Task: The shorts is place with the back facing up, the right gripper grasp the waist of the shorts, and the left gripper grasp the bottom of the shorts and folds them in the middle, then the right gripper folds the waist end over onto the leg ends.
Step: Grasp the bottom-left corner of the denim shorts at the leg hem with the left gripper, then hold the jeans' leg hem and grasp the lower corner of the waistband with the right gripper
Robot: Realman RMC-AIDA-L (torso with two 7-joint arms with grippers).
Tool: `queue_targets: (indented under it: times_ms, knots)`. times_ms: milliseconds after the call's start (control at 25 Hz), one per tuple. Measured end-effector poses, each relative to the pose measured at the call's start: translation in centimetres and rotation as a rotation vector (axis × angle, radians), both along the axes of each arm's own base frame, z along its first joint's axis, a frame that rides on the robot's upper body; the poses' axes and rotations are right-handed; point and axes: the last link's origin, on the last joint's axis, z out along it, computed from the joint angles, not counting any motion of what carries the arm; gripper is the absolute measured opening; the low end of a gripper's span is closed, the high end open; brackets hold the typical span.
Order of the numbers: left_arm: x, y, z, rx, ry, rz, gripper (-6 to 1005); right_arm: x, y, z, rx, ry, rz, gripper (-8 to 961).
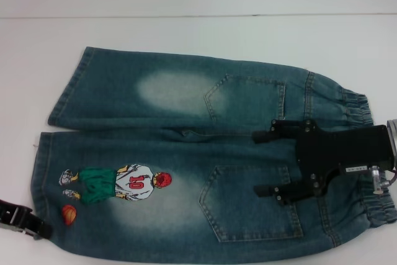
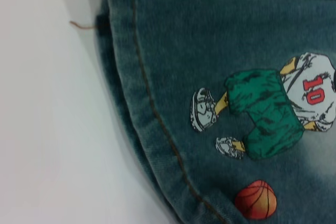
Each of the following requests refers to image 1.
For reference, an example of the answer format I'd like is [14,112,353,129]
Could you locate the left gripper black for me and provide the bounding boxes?
[0,198,53,241]

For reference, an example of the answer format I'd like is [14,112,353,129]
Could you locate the right arm connector with cable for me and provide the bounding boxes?
[370,167,397,194]

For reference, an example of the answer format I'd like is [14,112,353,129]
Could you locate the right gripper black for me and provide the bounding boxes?
[251,119,397,209]

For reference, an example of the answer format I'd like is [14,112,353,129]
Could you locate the blue denim shorts with print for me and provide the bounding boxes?
[32,46,397,252]

